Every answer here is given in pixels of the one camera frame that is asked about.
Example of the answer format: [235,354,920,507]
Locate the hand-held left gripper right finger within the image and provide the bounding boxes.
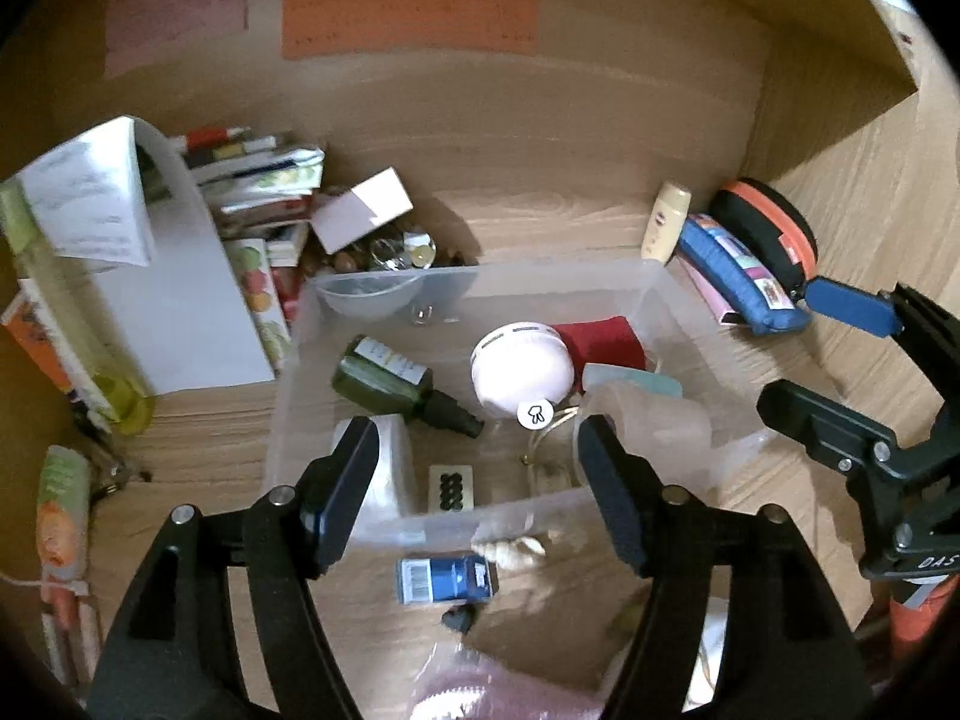
[576,414,875,720]

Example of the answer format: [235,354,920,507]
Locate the pale teal flat object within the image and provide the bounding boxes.
[581,362,683,398]

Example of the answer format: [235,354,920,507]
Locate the white folded paper sheet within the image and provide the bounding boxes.
[16,116,277,396]

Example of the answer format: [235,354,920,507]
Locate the card with black dots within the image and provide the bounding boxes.
[429,465,475,515]

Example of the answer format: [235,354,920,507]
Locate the clear plastic storage bin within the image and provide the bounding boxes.
[262,259,773,548]

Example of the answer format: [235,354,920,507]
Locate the fruit printed box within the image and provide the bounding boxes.
[225,238,295,376]

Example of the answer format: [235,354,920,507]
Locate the blue pencil case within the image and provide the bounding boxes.
[677,214,813,336]

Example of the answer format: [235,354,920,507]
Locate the pink flat box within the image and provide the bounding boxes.
[679,255,740,327]

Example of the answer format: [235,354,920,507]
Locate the metal clip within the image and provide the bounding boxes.
[75,409,151,500]

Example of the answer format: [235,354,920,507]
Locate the black orange round case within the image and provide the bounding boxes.
[709,180,818,301]

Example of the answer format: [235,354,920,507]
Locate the dark green bottle white label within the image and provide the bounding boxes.
[332,335,486,440]

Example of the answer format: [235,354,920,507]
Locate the stack of small books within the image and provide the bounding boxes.
[169,126,327,241]

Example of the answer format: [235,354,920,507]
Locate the cream small bottle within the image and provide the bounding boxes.
[641,181,692,263]

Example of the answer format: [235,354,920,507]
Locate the white round compact case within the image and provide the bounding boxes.
[470,321,576,421]

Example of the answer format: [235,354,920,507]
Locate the pink sticky note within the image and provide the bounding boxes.
[103,0,250,80]

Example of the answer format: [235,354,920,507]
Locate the blue small box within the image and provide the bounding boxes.
[396,555,500,606]

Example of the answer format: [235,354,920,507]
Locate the clear small bowl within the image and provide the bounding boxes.
[319,270,425,320]

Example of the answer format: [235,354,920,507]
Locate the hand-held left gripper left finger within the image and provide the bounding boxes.
[88,415,380,720]

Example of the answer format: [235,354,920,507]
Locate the green orange lotion bottle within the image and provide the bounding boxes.
[36,444,92,593]

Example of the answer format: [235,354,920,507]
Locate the red pouch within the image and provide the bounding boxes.
[555,317,647,374]

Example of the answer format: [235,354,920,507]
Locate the white tag keyring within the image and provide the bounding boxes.
[517,397,582,466]

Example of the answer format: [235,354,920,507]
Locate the clear glass ornament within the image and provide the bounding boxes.
[367,236,410,271]

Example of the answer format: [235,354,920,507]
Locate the yellow-green clear bottle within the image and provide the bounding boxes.
[0,180,156,434]

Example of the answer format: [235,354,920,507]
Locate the white pink card box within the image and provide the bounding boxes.
[310,167,415,254]

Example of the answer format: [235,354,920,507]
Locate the white seashell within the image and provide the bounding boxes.
[471,532,548,565]

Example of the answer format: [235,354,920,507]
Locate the cream stick tube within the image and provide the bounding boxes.
[75,600,102,680]

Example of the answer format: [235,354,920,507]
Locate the orange tube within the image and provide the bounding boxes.
[0,292,80,395]

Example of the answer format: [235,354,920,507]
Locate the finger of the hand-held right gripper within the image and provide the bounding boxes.
[806,276,960,421]
[756,381,931,496]

